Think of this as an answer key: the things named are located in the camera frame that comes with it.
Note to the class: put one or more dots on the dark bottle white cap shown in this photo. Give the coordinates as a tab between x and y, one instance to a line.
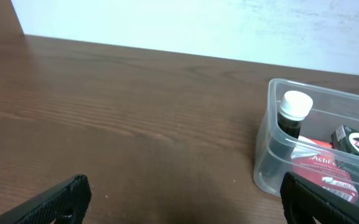
293	108

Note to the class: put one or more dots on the clear plastic container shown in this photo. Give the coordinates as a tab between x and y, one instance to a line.
330	110

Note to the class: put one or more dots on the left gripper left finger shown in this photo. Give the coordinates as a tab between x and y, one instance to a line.
66	202

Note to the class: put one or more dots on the red Panadol box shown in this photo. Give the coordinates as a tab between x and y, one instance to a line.
320	168

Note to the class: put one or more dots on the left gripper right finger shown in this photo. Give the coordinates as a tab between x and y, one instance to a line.
304	202

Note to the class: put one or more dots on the green Zam-Buk box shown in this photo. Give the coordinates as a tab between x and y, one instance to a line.
346	139

